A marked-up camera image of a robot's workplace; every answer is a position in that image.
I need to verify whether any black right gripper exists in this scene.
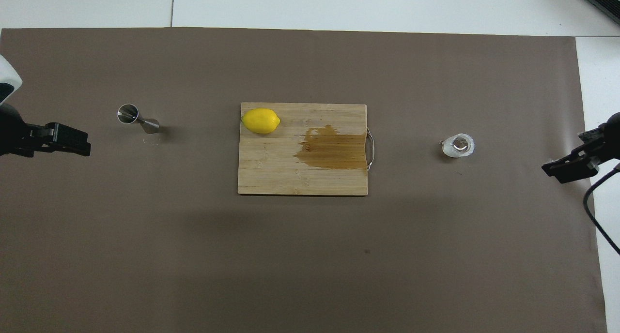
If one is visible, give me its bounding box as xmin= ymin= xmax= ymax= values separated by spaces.
xmin=542 ymin=112 xmax=620 ymax=184

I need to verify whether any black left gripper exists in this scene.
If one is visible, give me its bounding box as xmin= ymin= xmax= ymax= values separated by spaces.
xmin=0 ymin=103 xmax=91 ymax=158

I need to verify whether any steel double jigger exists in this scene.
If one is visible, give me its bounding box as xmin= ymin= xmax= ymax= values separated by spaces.
xmin=117 ymin=104 xmax=160 ymax=135

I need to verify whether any small clear glass cup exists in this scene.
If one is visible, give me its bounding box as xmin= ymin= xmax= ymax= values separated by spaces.
xmin=441 ymin=133 xmax=475 ymax=158

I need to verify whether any yellow lemon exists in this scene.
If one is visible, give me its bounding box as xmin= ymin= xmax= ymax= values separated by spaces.
xmin=242 ymin=108 xmax=281 ymax=135

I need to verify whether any wooden cutting board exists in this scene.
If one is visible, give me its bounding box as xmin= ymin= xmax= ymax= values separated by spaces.
xmin=237 ymin=102 xmax=376 ymax=197

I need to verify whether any brown table mat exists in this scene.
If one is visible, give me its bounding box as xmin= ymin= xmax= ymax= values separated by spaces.
xmin=0 ymin=27 xmax=609 ymax=333

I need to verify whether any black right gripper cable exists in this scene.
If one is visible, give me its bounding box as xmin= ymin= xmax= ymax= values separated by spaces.
xmin=583 ymin=163 xmax=620 ymax=255

